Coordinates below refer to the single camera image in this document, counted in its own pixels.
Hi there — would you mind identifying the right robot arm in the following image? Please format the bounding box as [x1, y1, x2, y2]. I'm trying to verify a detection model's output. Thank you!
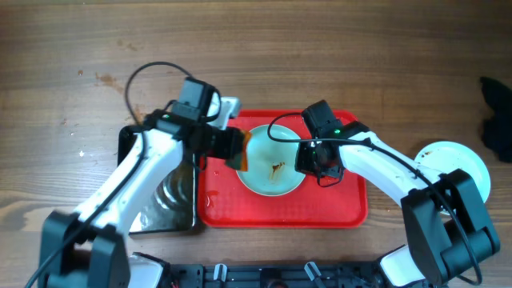
[295, 101, 501, 287]

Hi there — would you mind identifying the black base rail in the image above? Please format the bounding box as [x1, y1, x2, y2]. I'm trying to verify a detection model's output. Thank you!
[127, 261, 385, 288]

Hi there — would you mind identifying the light blue top plate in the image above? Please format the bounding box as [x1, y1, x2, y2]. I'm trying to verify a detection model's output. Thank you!
[237, 125, 306, 197]

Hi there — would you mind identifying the light blue plate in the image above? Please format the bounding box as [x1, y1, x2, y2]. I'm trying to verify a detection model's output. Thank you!
[414, 141, 491, 203]
[237, 125, 306, 197]

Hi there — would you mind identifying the black water tray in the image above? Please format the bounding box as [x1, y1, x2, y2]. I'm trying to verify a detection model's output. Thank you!
[130, 150, 199, 234]

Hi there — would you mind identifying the red plastic tray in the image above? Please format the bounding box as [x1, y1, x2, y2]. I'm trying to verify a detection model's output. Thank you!
[198, 110, 368, 229]

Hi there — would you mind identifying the green orange sponge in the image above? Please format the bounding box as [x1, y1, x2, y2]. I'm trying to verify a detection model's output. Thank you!
[225, 130, 252, 172]

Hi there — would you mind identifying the black cloth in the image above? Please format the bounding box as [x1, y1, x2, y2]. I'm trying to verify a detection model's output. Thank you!
[480, 77, 511, 163]

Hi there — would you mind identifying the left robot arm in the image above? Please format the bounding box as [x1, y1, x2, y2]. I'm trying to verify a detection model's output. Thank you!
[27, 77, 249, 287]

